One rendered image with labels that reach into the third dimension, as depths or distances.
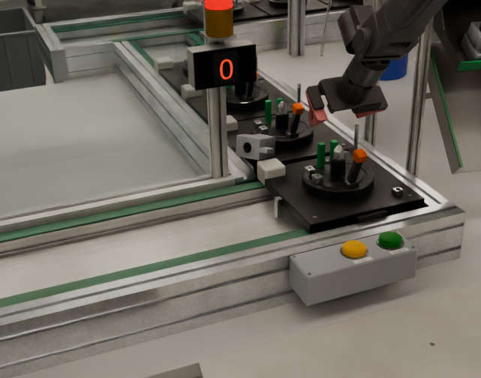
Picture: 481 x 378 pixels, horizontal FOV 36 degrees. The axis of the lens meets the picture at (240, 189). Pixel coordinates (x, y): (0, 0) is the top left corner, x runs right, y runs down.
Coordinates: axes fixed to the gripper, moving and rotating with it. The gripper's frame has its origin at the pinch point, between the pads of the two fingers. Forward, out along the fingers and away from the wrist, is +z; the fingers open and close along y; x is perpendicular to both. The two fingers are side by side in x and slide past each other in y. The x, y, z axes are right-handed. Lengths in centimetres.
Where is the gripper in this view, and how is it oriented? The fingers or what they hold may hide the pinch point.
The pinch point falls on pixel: (335, 117)
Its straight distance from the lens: 141.8
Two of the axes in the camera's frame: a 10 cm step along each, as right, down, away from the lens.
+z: -2.2, 4.3, 8.8
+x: 3.0, 8.8, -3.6
